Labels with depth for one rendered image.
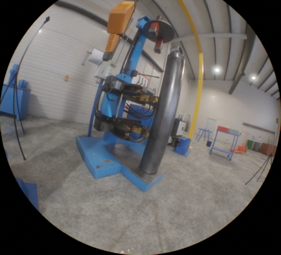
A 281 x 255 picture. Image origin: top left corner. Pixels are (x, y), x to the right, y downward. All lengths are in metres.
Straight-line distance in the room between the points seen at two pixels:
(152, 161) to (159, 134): 0.28
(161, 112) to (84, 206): 1.02
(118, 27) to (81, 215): 1.01
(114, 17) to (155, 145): 0.91
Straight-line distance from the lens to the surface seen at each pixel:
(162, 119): 0.83
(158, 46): 1.75
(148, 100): 1.29
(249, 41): 6.54
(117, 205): 0.85
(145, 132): 1.23
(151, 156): 0.91
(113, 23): 0.40
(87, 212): 0.80
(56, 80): 2.80
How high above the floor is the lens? 0.73
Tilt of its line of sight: 1 degrees down
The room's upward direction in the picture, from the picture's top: 15 degrees clockwise
